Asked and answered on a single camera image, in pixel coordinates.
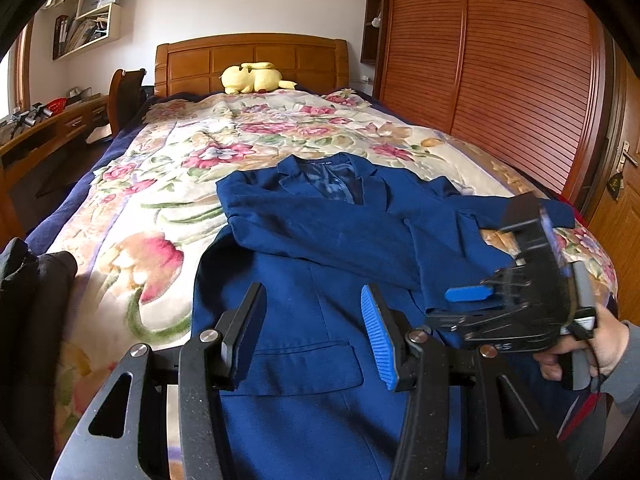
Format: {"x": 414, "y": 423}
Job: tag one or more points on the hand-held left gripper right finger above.
{"x": 380, "y": 335}

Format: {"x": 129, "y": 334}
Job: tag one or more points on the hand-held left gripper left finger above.
{"x": 247, "y": 335}

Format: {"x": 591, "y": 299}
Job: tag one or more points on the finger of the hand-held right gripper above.
{"x": 470, "y": 294}
{"x": 452, "y": 325}

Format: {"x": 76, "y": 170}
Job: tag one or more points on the blue suit jacket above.
{"x": 310, "y": 240}

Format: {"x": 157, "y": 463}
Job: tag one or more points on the person's right forearm grey sleeve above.
{"x": 625, "y": 380}

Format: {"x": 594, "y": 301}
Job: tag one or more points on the person's right hand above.
{"x": 610, "y": 340}

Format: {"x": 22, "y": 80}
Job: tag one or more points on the wooden door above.
{"x": 620, "y": 230}

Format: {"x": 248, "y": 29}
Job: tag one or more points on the red cloth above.
{"x": 582, "y": 415}

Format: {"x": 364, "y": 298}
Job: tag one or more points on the floral blanket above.
{"x": 165, "y": 160}

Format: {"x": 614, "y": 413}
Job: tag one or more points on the black cloth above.
{"x": 30, "y": 320}

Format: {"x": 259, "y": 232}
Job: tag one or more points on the navy bed sheet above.
{"x": 75, "y": 195}

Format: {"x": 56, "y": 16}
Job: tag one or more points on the wooden slatted wardrobe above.
{"x": 500, "y": 60}

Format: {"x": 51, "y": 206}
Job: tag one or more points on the yellow plush toy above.
{"x": 252, "y": 79}

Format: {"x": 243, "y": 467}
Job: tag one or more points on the wooden chair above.
{"x": 125, "y": 95}

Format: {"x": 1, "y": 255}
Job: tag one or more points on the wooden bed headboard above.
{"x": 200, "y": 60}

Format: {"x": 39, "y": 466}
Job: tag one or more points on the wooden desk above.
{"x": 45, "y": 135}

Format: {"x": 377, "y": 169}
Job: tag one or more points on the red item on desk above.
{"x": 56, "y": 106}

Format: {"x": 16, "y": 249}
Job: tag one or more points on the wooden open shelf niche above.
{"x": 372, "y": 10}

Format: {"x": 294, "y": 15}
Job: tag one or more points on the window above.
{"x": 12, "y": 80}

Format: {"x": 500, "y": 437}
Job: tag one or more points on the white wall shelf with books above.
{"x": 85, "y": 25}

